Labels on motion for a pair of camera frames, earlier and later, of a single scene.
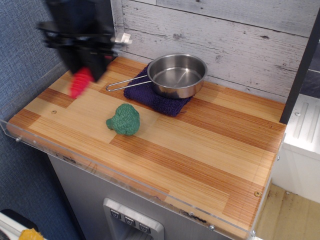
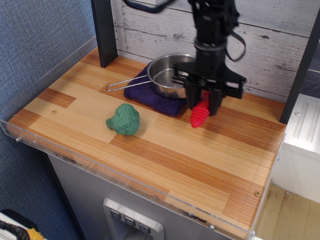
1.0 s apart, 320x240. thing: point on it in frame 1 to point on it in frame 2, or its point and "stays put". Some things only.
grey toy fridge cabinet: (103, 208) stays put
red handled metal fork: (82, 78) to (200, 112)
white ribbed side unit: (297, 170) stays put
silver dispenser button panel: (121, 222) stays put
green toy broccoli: (126, 121) stays put
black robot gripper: (83, 29) to (210, 68)
